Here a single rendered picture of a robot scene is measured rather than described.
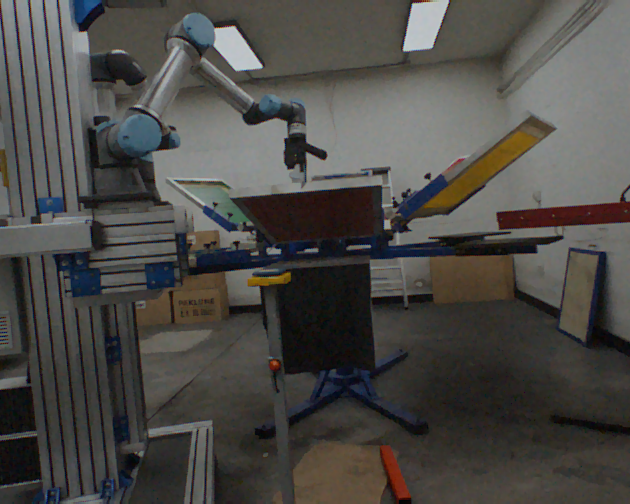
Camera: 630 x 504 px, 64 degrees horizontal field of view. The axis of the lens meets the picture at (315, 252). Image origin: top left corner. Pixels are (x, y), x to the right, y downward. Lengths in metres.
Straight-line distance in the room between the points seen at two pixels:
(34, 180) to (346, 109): 5.20
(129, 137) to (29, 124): 0.49
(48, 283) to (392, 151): 5.28
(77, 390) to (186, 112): 5.54
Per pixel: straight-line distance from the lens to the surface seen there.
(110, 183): 1.72
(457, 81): 6.91
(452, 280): 6.61
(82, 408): 2.03
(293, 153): 1.96
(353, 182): 1.91
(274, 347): 1.77
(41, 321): 1.99
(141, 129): 1.62
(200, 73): 1.98
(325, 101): 6.80
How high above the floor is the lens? 1.12
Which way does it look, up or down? 3 degrees down
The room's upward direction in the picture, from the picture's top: 5 degrees counter-clockwise
